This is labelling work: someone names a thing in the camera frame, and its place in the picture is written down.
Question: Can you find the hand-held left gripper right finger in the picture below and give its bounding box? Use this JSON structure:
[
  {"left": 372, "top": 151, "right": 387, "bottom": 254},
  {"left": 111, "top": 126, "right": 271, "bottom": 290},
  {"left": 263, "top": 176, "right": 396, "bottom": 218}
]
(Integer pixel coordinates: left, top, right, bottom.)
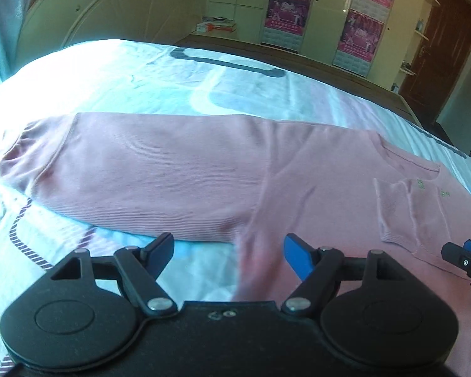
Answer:
[{"left": 280, "top": 233, "right": 409, "bottom": 319}]

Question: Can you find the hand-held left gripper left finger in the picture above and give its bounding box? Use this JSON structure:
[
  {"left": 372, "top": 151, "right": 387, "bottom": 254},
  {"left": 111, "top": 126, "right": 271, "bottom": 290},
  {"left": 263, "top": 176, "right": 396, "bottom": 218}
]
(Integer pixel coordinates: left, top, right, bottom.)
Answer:
[{"left": 49, "top": 232, "right": 179, "bottom": 319}]

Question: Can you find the pink ribbed long-sleeve shirt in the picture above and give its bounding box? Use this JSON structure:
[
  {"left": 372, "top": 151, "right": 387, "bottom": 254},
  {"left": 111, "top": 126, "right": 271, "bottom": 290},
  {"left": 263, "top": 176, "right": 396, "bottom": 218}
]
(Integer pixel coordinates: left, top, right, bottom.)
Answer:
[{"left": 0, "top": 112, "right": 471, "bottom": 377}]

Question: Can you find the printed pastel bed sheet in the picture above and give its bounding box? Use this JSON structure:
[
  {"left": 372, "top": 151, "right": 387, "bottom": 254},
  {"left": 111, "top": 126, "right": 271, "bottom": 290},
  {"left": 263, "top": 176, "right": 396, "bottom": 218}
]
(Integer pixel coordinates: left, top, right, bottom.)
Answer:
[{"left": 0, "top": 39, "right": 471, "bottom": 377}]

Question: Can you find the brown wooden door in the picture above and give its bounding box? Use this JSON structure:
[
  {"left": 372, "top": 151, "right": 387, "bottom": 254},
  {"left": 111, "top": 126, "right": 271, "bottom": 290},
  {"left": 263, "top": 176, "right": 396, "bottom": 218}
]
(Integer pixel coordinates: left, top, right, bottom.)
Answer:
[{"left": 399, "top": 0, "right": 471, "bottom": 123}]

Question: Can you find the cream corner shelf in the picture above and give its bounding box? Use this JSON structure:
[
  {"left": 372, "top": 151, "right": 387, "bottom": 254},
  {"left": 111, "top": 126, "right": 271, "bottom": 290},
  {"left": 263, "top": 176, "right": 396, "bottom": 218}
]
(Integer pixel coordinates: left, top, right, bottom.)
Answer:
[{"left": 401, "top": 0, "right": 442, "bottom": 76}]

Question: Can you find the cream glossy wardrobe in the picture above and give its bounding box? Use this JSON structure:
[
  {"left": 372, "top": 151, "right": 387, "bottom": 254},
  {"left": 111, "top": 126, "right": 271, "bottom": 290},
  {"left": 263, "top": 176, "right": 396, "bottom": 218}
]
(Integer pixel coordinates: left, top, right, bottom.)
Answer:
[{"left": 206, "top": 0, "right": 436, "bottom": 79}]

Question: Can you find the cream arched headboard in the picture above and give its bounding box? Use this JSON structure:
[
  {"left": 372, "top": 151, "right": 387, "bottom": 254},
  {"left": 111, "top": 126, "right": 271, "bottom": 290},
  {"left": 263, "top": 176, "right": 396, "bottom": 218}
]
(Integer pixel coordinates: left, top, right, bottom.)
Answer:
[{"left": 16, "top": 0, "right": 213, "bottom": 50}]

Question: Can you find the blue-grey curtain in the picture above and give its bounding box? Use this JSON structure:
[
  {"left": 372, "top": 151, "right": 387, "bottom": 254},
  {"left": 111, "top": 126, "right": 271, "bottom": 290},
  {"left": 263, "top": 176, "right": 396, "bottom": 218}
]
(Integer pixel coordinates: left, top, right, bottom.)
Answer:
[{"left": 0, "top": 0, "right": 36, "bottom": 87}]

